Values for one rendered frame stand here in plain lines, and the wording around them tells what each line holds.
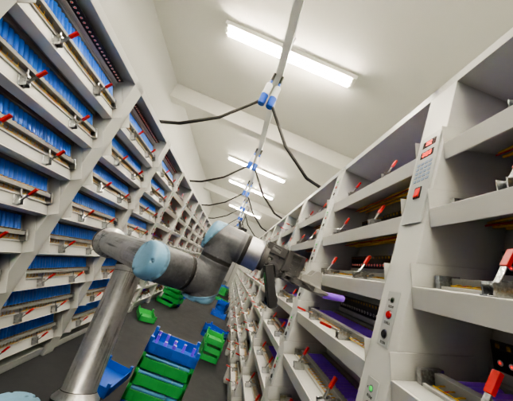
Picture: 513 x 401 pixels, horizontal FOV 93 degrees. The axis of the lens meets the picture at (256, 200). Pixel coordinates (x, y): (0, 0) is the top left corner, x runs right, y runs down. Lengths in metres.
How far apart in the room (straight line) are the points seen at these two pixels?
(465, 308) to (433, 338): 0.15
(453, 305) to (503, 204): 0.20
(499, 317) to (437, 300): 0.11
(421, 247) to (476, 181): 0.24
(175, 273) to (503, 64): 0.96
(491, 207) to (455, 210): 0.07
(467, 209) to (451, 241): 0.12
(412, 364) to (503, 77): 0.75
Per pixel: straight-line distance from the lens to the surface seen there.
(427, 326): 0.69
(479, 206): 0.63
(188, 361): 1.70
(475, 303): 0.56
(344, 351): 0.84
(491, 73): 0.95
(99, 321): 1.16
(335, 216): 1.37
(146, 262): 0.61
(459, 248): 0.75
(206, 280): 0.67
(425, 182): 0.78
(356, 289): 0.87
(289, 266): 0.70
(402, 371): 0.67
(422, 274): 0.68
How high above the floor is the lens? 1.02
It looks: 15 degrees up
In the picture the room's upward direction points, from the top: 23 degrees clockwise
